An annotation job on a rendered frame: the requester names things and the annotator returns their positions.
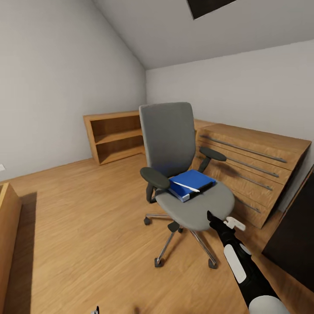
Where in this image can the swivel chair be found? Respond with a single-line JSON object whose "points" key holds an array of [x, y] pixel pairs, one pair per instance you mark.
{"points": [[169, 140]]}

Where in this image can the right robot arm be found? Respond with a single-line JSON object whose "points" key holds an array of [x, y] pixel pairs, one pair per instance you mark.
{"points": [[257, 292]]}

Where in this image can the cabinet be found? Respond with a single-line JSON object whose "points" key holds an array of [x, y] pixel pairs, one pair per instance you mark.
{"points": [[258, 167], [291, 245]]}

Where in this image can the folder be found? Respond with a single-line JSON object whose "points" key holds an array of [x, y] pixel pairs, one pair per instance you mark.
{"points": [[193, 179]]}

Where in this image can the bed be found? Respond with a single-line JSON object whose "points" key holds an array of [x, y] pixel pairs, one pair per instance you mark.
{"points": [[10, 206]]}

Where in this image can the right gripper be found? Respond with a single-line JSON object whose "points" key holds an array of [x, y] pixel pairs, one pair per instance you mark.
{"points": [[219, 225]]}

